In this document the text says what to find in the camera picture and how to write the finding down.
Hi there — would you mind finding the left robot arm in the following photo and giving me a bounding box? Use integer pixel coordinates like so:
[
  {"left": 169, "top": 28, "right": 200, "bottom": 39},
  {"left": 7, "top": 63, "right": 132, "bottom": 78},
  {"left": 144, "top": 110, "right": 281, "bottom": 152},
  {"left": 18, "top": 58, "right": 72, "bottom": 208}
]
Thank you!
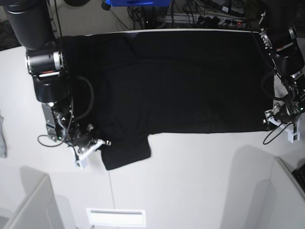
[{"left": 259, "top": 0, "right": 305, "bottom": 133}]

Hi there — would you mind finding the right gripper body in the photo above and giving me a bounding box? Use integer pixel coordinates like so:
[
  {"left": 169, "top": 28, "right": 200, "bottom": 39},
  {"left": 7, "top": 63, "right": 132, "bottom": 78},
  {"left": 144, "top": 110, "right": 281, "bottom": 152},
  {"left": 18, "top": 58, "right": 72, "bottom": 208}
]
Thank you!
[{"left": 69, "top": 124, "right": 112, "bottom": 162}]

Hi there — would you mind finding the white power strip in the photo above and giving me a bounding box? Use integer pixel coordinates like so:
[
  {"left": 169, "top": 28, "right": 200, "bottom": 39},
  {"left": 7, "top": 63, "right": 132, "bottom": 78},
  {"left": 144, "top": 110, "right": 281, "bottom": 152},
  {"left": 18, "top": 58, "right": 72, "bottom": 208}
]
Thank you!
[{"left": 160, "top": 13, "right": 244, "bottom": 26}]

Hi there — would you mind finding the blue box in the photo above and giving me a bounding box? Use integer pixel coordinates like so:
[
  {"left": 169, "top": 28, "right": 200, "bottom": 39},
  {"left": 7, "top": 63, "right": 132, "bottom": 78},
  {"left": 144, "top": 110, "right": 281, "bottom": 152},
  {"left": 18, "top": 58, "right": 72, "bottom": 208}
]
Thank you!
[{"left": 105, "top": 0, "right": 171, "bottom": 7}]

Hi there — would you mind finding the white table cable slot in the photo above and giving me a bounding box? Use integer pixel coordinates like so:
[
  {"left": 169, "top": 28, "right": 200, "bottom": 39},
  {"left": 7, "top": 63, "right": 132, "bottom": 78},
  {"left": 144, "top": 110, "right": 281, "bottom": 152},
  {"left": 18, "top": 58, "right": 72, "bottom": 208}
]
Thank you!
[{"left": 86, "top": 208, "right": 146, "bottom": 227}]

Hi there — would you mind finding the black keyboard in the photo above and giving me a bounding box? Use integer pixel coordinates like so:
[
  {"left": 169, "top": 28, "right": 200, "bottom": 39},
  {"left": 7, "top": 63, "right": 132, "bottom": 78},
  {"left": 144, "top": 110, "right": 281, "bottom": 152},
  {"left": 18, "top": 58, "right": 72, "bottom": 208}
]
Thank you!
[{"left": 292, "top": 164, "right": 305, "bottom": 191}]

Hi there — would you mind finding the white partition panel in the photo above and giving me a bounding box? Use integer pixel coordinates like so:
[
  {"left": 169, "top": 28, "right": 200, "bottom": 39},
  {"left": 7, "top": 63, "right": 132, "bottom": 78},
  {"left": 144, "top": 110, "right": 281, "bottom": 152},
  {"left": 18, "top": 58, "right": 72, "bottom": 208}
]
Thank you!
[
  {"left": 0, "top": 166, "right": 77, "bottom": 229},
  {"left": 247, "top": 156, "right": 305, "bottom": 229}
]

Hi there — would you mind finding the grey cloth at table edge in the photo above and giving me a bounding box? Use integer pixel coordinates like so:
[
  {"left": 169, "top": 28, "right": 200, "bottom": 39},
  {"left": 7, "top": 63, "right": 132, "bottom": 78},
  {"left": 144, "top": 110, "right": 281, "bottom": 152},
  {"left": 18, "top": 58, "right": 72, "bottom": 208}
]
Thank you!
[{"left": 0, "top": 116, "right": 7, "bottom": 158}]

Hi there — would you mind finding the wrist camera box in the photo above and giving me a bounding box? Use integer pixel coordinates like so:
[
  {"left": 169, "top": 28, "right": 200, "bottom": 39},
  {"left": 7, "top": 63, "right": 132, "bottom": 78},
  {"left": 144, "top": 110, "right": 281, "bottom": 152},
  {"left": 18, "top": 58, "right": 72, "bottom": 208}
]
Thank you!
[
  {"left": 75, "top": 159, "right": 88, "bottom": 170},
  {"left": 287, "top": 130, "right": 300, "bottom": 143}
]

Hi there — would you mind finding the black T-shirt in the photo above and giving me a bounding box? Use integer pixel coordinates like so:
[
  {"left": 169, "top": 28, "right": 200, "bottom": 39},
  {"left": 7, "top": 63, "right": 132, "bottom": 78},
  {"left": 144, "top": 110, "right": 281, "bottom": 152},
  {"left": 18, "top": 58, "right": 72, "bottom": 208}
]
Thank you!
[{"left": 62, "top": 31, "right": 274, "bottom": 170}]

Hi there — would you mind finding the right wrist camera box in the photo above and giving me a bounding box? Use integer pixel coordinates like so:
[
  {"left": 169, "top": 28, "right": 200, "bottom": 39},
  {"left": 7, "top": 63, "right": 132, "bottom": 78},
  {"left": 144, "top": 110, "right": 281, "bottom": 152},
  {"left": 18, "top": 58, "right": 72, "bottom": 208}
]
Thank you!
[{"left": 75, "top": 159, "right": 88, "bottom": 170}]

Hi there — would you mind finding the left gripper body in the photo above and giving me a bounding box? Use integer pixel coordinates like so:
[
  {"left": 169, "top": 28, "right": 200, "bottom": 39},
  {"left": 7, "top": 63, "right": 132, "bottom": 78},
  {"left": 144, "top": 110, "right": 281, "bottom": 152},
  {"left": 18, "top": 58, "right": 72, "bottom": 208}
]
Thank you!
[{"left": 263, "top": 103, "right": 299, "bottom": 134}]

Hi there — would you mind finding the white partition panel right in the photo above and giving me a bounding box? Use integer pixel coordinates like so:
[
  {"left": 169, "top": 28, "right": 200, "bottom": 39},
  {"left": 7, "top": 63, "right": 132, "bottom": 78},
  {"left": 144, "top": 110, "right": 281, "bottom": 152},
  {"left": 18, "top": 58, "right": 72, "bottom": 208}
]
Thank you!
[{"left": 247, "top": 156, "right": 305, "bottom": 229}]

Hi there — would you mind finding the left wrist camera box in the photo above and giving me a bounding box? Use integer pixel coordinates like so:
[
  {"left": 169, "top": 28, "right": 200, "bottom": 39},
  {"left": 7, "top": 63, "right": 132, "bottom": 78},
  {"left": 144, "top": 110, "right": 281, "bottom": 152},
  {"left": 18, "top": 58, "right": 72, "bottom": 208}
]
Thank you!
[{"left": 287, "top": 130, "right": 300, "bottom": 143}]

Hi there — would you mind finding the white partition panel left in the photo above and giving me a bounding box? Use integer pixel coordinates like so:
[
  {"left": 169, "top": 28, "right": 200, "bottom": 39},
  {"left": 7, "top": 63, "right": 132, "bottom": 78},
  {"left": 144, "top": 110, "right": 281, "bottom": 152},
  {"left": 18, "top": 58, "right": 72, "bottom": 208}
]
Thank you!
[{"left": 0, "top": 166, "right": 77, "bottom": 229}]

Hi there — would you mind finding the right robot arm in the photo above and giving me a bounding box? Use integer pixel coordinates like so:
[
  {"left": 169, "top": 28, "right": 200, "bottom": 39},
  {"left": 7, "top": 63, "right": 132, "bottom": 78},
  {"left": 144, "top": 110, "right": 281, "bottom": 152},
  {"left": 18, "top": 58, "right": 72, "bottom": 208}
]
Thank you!
[{"left": 0, "top": 0, "right": 111, "bottom": 168}]

